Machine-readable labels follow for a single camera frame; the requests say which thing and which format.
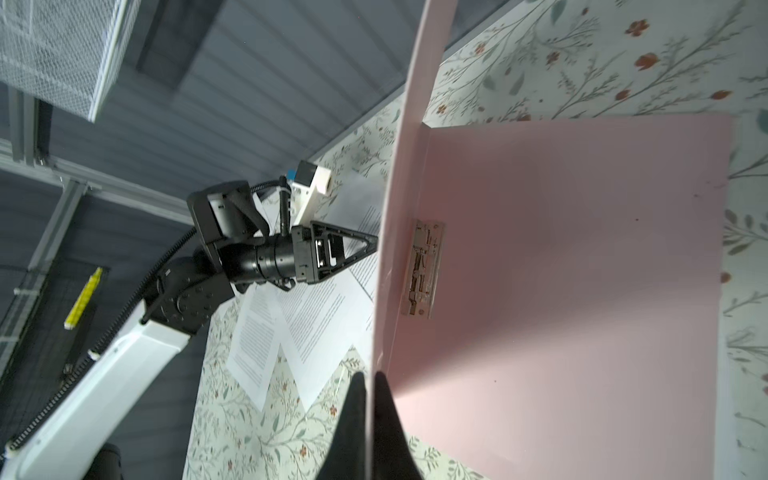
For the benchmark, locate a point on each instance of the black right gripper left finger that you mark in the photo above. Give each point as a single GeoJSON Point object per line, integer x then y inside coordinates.
{"type": "Point", "coordinates": [345, 459]}

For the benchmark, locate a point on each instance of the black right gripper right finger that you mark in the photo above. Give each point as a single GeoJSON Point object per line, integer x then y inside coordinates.
{"type": "Point", "coordinates": [392, 459]}

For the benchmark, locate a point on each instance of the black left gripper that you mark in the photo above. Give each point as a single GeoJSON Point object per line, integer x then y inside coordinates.
{"type": "Point", "coordinates": [319, 253]}

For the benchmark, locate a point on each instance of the printed paper sheet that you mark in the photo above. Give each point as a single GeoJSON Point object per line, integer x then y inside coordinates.
{"type": "Point", "coordinates": [326, 321]}
{"type": "Point", "coordinates": [254, 344]}

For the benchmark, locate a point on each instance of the pink file folder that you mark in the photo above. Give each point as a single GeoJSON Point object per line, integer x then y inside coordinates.
{"type": "Point", "coordinates": [574, 332]}

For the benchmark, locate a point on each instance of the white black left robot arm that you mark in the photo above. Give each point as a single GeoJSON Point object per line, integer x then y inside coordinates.
{"type": "Point", "coordinates": [238, 253]}

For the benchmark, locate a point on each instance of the metal folder clip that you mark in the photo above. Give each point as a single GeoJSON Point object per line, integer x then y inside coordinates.
{"type": "Point", "coordinates": [423, 269]}

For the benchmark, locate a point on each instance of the yellow marker pen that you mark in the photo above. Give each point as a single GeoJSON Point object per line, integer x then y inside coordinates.
{"type": "Point", "coordinates": [83, 300]}

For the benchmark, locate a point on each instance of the floral patterned table mat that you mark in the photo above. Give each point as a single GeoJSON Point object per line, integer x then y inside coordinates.
{"type": "Point", "coordinates": [548, 60]}

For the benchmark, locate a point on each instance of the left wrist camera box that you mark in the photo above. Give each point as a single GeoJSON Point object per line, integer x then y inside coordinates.
{"type": "Point", "coordinates": [310, 184]}

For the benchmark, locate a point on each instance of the black wire basket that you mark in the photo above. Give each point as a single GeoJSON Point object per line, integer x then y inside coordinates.
{"type": "Point", "coordinates": [37, 351]}

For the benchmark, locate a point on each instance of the aluminium corner frame post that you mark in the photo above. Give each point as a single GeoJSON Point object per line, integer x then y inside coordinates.
{"type": "Point", "coordinates": [124, 241]}

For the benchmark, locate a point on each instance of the white wire mesh basket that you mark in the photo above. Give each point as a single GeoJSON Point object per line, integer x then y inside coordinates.
{"type": "Point", "coordinates": [66, 53]}

